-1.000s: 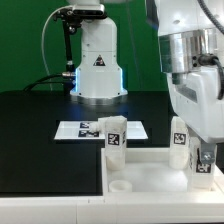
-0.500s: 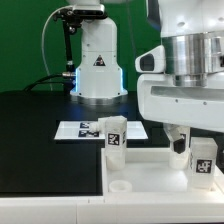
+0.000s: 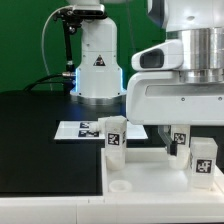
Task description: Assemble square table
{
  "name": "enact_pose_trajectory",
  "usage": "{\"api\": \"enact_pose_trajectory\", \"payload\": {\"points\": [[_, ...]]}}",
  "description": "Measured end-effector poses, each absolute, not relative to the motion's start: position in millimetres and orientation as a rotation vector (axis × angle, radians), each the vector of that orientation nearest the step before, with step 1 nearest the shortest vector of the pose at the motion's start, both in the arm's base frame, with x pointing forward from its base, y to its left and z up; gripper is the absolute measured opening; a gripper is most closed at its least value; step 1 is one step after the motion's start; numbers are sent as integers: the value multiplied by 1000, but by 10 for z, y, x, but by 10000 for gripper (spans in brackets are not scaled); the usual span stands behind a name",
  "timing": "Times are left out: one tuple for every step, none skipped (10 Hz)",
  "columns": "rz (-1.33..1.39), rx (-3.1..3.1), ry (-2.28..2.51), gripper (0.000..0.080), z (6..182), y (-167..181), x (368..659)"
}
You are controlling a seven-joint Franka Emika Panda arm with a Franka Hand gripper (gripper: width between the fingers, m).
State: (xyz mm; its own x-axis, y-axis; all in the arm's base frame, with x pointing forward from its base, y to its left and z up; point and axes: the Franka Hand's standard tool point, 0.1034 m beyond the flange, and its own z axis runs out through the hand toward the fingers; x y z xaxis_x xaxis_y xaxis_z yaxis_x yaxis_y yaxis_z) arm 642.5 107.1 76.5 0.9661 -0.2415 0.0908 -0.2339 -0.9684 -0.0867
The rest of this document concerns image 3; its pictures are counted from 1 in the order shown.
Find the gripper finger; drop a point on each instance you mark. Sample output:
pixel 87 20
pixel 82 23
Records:
pixel 171 145

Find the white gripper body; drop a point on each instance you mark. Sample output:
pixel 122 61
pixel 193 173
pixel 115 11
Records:
pixel 159 98

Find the white square tabletop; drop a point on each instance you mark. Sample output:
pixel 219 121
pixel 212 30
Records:
pixel 147 170

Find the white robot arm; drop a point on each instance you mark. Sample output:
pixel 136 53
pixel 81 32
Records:
pixel 199 24

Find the white front fence bar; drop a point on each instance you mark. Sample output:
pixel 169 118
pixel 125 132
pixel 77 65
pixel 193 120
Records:
pixel 71 210

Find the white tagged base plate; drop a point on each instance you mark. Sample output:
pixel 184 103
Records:
pixel 79 130

